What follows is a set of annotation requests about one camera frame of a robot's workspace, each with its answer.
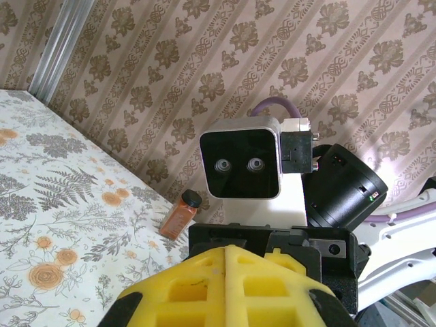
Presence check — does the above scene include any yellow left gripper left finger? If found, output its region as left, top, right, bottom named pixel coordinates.
left=117, top=245, right=228, bottom=327

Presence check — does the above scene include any floral tablecloth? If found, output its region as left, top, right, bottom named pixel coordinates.
left=0, top=89, right=205, bottom=327

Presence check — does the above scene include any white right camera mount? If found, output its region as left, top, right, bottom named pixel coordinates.
left=220, top=172, right=309, bottom=226

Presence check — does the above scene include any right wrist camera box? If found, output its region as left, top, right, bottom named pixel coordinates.
left=198, top=116, right=282, bottom=200

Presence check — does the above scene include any orange spice bottle black cap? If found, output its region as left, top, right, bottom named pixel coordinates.
left=158, top=189, right=202, bottom=240

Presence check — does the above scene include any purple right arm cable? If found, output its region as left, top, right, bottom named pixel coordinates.
left=251, top=96, right=436, bottom=225

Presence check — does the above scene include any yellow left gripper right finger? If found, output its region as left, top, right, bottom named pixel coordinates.
left=224, top=245, right=341, bottom=327

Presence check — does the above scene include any aluminium corner post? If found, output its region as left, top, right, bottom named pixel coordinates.
left=27, top=0, right=90, bottom=105

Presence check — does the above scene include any camera cable connector plug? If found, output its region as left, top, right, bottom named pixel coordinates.
left=279, top=117, right=321, bottom=175

